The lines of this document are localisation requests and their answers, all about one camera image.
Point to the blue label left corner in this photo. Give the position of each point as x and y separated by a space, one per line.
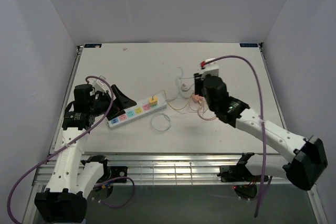
92 45

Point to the pink charger plug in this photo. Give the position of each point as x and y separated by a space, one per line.
197 98

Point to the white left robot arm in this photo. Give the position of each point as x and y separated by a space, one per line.
64 199

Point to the white colourful power strip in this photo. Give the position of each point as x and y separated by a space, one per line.
141 109

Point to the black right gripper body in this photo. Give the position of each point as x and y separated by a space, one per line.
198 89

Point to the blue label right corner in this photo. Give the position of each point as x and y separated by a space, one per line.
248 45

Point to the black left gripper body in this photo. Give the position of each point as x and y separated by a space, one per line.
100 106

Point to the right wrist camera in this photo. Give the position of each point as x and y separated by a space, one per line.
209 69

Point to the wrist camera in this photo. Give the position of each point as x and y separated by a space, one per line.
209 69
101 83

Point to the blue label corner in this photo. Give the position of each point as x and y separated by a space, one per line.
248 45
92 45

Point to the yellow charger plug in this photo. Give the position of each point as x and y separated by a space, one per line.
153 101

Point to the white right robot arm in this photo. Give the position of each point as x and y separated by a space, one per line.
302 161

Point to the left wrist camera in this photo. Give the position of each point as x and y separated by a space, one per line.
101 83

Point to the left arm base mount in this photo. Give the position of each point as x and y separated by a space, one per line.
115 174

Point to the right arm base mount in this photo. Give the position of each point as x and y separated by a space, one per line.
240 172

